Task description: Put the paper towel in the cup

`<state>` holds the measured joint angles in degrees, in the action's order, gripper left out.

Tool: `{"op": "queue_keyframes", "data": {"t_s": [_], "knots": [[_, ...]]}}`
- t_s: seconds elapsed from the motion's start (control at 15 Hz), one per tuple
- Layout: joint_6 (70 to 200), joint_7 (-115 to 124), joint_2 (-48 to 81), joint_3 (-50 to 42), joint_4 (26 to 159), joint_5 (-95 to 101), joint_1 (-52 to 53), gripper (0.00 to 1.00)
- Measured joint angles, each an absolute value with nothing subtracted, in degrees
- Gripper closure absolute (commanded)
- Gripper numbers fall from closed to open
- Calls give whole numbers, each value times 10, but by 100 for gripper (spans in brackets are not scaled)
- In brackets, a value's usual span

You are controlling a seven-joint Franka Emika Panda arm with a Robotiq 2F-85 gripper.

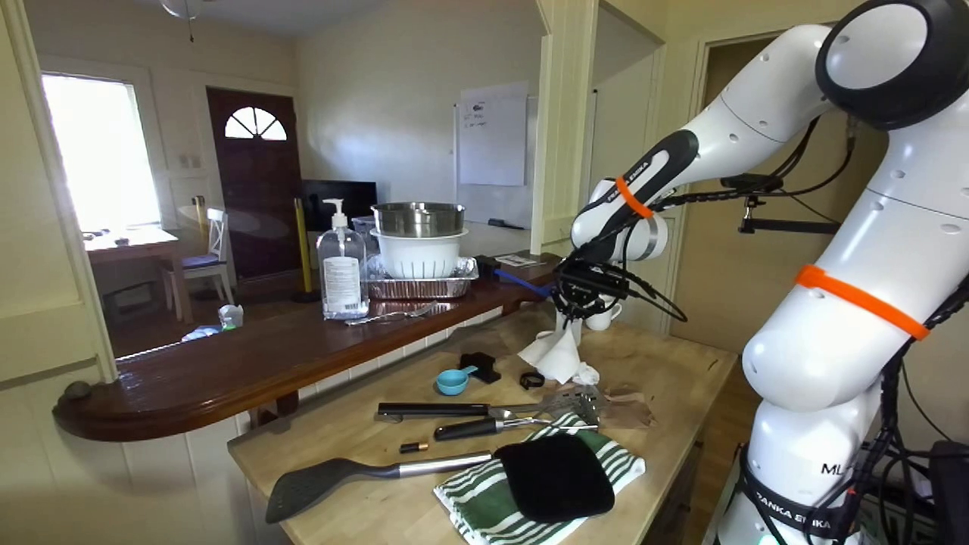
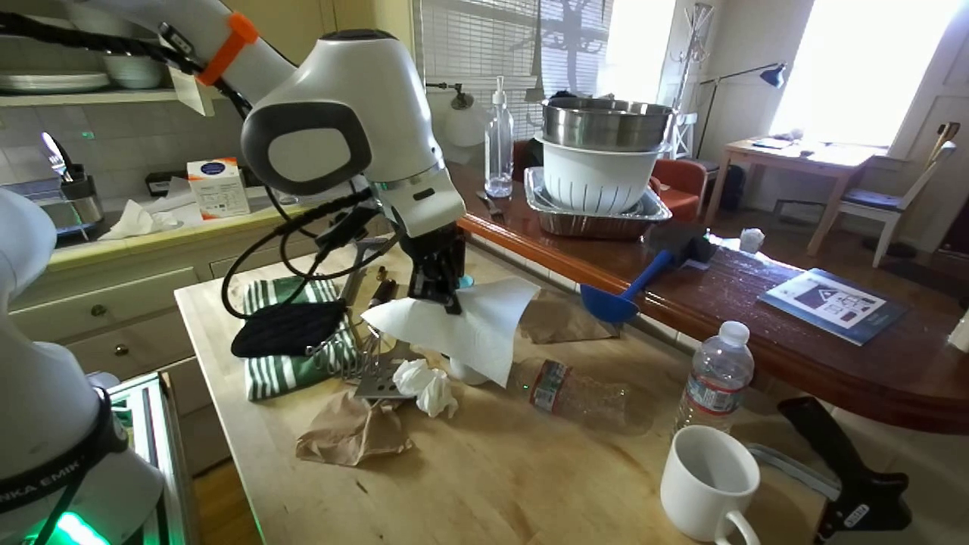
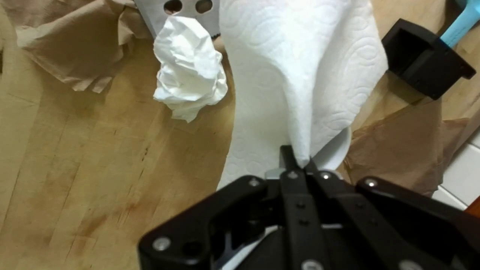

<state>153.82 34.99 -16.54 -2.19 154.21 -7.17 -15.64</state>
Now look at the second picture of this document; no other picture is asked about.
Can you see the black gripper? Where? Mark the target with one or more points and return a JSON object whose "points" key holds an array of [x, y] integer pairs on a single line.
{"points": [[438, 253]]}

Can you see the white paper towel sheet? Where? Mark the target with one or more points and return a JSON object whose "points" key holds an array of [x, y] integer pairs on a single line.
{"points": [[486, 333]]}

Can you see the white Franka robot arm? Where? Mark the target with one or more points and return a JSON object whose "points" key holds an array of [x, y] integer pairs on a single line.
{"points": [[351, 91]]}

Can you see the green white striped towel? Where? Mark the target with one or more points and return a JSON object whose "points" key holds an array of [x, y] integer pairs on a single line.
{"points": [[293, 379]]}

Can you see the crumpled white paper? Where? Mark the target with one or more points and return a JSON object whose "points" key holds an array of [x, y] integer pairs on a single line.
{"points": [[140, 216]]}

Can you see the crumpled white tissue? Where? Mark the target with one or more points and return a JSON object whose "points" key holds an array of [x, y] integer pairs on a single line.
{"points": [[426, 383]]}

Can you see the clear plastic package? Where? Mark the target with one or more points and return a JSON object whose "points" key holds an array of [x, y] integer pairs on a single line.
{"points": [[548, 388]]}

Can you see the clear hand sanitizer bottle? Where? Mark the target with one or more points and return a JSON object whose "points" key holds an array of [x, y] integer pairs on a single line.
{"points": [[502, 152]]}

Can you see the black cloth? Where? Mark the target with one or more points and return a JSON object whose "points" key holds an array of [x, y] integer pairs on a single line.
{"points": [[289, 329]]}

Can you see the crumpled brown paper bag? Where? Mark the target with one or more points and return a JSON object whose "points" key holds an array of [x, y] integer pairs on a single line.
{"points": [[351, 433]]}

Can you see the aluminium foil tray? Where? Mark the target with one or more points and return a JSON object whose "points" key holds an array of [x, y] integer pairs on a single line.
{"points": [[593, 226]]}

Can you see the stainless steel bowl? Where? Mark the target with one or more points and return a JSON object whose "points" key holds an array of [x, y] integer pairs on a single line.
{"points": [[607, 126]]}

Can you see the white tissue box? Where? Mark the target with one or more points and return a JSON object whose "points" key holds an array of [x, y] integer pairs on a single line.
{"points": [[215, 185]]}

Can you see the clear plastic water bottle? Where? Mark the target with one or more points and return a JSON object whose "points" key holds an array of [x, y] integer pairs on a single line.
{"points": [[720, 383]]}

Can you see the small glass jar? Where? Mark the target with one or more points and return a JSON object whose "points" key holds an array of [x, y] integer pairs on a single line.
{"points": [[751, 241]]}

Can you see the white ceramic mug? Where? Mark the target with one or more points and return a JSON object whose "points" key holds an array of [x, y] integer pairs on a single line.
{"points": [[696, 503]]}

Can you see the cream cabinet with drawers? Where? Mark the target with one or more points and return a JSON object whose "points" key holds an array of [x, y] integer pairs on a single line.
{"points": [[100, 304]]}

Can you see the dark utensil holder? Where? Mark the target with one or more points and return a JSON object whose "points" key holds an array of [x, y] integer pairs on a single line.
{"points": [[79, 199]]}

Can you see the dark wooden counter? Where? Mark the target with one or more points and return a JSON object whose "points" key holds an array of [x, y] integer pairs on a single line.
{"points": [[805, 372]]}

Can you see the white bowl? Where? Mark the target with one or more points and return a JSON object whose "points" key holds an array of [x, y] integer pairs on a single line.
{"points": [[135, 69]]}

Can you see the wooden desk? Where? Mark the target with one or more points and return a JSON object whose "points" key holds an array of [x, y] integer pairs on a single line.
{"points": [[797, 155]]}

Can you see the blue white book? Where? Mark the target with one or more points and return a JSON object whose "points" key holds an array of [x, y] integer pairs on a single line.
{"points": [[827, 304]]}

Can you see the blue desk lamp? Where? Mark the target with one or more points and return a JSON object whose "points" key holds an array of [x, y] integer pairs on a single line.
{"points": [[773, 72]]}

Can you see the wooden chair blue seat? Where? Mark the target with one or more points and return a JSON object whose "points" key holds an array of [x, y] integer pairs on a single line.
{"points": [[874, 198]]}

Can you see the stack of white plates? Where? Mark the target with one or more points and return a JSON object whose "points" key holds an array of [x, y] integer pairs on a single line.
{"points": [[48, 79]]}

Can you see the black plastic tool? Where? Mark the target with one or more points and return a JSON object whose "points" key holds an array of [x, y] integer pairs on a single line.
{"points": [[859, 493]]}

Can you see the bright window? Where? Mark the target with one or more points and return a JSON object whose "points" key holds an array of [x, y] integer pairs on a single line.
{"points": [[859, 69]]}

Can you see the wall lamp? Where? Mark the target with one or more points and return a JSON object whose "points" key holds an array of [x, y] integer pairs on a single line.
{"points": [[457, 96]]}

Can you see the aluminium frame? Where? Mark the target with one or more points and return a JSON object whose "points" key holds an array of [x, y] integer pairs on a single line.
{"points": [[152, 443]]}

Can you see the white wall shelf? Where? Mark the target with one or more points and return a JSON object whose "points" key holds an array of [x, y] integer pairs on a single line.
{"points": [[100, 96]]}

